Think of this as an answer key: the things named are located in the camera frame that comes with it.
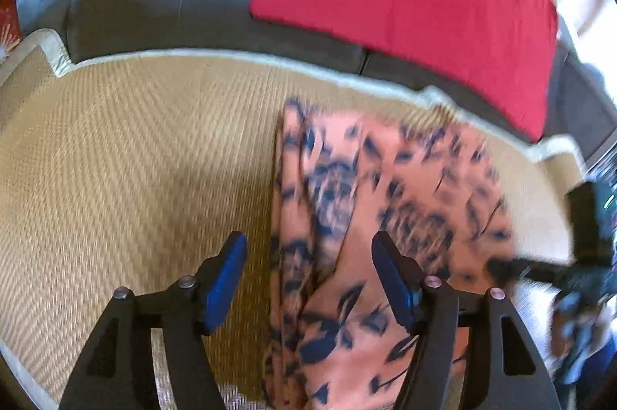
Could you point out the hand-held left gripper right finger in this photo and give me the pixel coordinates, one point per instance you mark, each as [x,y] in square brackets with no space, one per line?
[393,284]

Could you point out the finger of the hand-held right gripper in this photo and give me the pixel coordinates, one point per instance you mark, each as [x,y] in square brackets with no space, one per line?
[525,269]

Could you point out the blurred blue patterned cloth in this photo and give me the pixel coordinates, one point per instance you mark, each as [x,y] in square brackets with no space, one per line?
[578,333]

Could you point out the pink floral printed garment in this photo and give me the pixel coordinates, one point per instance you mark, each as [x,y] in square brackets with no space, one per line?
[366,179]

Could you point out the woven straw mat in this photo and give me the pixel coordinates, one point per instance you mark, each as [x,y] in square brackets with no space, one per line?
[120,159]

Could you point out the red patterned item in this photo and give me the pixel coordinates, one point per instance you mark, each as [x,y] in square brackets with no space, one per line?
[8,24]

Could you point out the dark grey leather sofa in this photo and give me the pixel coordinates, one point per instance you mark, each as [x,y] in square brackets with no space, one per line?
[168,5]

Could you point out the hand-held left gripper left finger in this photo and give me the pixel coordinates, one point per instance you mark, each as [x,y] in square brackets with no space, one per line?
[224,284]

